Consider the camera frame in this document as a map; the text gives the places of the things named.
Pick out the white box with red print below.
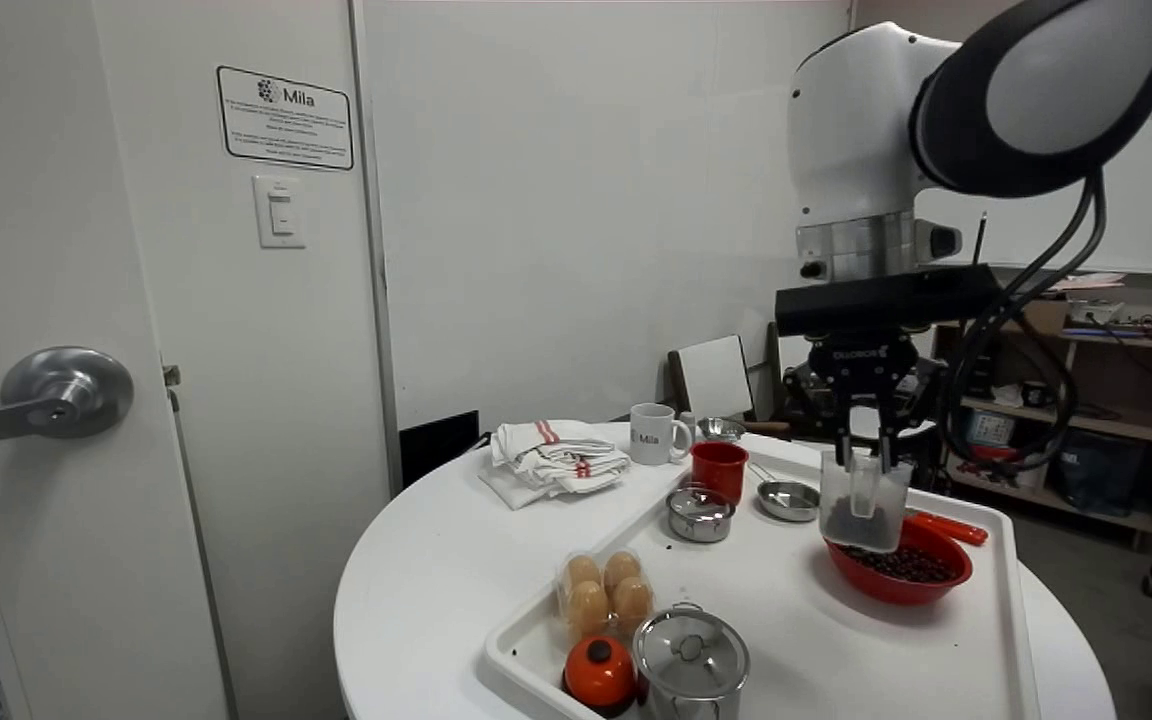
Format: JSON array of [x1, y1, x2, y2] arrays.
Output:
[[954, 441, 1047, 500]]

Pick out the steel pot with glass lid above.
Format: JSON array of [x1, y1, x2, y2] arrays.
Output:
[[623, 605, 757, 720]]

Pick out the white square panel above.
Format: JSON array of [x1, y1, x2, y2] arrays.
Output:
[[671, 332, 757, 419]]

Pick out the thin black pole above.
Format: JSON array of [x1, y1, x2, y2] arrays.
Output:
[[964, 211, 992, 273]]

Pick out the red tomato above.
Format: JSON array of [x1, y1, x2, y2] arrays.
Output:
[[557, 628, 644, 720]]

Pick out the silver lever door handle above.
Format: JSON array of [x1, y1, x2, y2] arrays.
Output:
[[0, 341, 139, 457]]

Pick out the white light switch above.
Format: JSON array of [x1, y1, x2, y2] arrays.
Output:
[[252, 174, 310, 255]]

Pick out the white door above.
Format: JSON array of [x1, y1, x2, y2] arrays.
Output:
[[0, 0, 228, 720]]

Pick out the wooden shelf unit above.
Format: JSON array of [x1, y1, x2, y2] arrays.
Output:
[[926, 299, 1152, 540]]

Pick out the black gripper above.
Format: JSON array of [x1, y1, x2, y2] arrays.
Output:
[[805, 332, 943, 486]]

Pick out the small steel bowl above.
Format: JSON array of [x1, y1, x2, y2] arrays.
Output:
[[753, 476, 827, 530]]

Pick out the clear egg carton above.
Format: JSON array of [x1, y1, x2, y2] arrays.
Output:
[[549, 545, 659, 646]]

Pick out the dark storage bin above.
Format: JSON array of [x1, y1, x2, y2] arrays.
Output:
[[1053, 431, 1147, 521]]

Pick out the red cup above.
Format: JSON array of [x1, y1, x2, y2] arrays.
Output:
[[686, 441, 753, 513]]

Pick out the red handled utensil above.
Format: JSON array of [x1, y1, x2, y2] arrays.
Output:
[[905, 505, 997, 552]]

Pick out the dark beans in bowl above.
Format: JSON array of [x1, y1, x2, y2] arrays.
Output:
[[869, 545, 961, 589]]

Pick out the white wall sign plaque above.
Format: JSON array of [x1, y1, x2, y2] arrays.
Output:
[[211, 61, 360, 175]]

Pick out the white mug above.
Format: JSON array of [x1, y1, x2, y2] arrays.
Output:
[[623, 401, 696, 468]]

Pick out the small steel cup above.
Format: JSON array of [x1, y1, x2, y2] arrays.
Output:
[[682, 409, 749, 447]]

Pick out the red bowl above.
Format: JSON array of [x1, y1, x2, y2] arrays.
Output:
[[814, 509, 978, 613]]

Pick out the white cloth with red print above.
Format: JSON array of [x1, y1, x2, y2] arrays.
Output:
[[475, 418, 634, 518]]

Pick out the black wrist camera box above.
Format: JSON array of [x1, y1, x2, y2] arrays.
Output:
[[766, 260, 1011, 341]]

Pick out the black cable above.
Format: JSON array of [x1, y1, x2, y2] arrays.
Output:
[[931, 165, 1115, 476]]

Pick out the cardboard box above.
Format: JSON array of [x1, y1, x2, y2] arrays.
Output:
[[1002, 292, 1076, 338]]

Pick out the white plastic tray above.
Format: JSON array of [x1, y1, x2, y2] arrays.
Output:
[[471, 443, 1039, 720]]

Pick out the clear plastic measuring jug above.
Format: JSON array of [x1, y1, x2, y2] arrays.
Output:
[[810, 443, 920, 561]]

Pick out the tan egg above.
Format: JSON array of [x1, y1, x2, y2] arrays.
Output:
[[562, 552, 604, 597], [606, 575, 657, 628], [562, 589, 615, 642], [599, 549, 644, 591]]

